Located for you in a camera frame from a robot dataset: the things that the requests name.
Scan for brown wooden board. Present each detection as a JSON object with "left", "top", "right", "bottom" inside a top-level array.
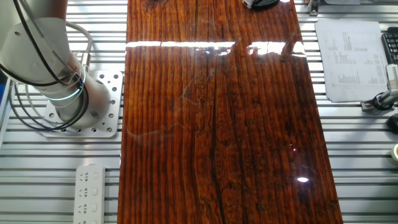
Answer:
[{"left": 117, "top": 0, "right": 345, "bottom": 224}]

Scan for white power strip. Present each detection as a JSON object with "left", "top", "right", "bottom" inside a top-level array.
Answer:
[{"left": 73, "top": 164, "right": 106, "bottom": 224}]

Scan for printed paper sheets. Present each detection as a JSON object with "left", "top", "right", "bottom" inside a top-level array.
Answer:
[{"left": 314, "top": 17, "right": 389, "bottom": 103}]

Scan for grey metal clamp tool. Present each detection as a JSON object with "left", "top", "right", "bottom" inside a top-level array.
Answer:
[{"left": 361, "top": 90, "right": 398, "bottom": 112}]

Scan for black round object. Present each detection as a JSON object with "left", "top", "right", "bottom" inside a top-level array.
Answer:
[{"left": 387, "top": 113, "right": 398, "bottom": 134}]

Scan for black keyboard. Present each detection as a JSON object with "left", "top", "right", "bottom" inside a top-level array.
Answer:
[{"left": 381, "top": 27, "right": 398, "bottom": 65}]

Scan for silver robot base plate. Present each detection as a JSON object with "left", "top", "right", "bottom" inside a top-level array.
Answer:
[{"left": 40, "top": 70, "right": 124, "bottom": 138}]

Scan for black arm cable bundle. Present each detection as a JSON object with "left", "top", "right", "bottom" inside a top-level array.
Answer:
[{"left": 0, "top": 0, "right": 90, "bottom": 133}]

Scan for metal bar clamp black handle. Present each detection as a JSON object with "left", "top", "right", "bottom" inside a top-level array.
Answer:
[{"left": 251, "top": 0, "right": 280, "bottom": 9}]

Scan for thick grey robot cable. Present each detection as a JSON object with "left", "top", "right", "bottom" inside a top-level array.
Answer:
[{"left": 65, "top": 21, "right": 94, "bottom": 72}]

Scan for small metal bracket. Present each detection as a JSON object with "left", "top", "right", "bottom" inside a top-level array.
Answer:
[{"left": 307, "top": 0, "right": 321, "bottom": 17}]

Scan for ribbed silver exterior camera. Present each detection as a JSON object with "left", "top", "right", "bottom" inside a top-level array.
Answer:
[{"left": 386, "top": 63, "right": 398, "bottom": 91}]

